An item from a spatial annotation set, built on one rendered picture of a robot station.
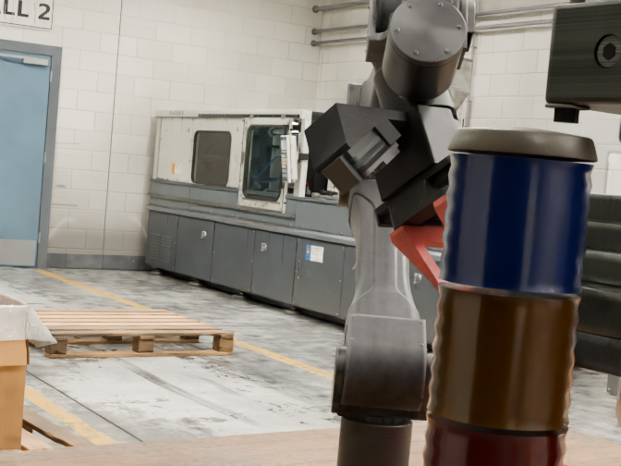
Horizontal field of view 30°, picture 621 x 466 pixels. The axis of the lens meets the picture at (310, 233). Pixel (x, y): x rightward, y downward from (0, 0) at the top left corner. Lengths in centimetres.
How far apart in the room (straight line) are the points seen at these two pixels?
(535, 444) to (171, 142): 1153
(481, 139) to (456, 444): 8
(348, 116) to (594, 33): 31
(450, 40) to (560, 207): 57
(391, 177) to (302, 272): 848
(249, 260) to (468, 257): 985
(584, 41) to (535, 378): 31
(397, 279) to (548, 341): 74
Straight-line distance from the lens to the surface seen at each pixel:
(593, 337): 53
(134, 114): 1217
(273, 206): 978
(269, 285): 984
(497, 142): 30
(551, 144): 30
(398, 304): 101
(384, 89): 93
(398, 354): 96
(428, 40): 86
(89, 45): 1201
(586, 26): 58
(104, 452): 113
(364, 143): 86
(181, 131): 1161
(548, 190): 30
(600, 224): 57
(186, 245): 1129
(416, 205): 88
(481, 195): 30
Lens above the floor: 118
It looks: 3 degrees down
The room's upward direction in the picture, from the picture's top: 5 degrees clockwise
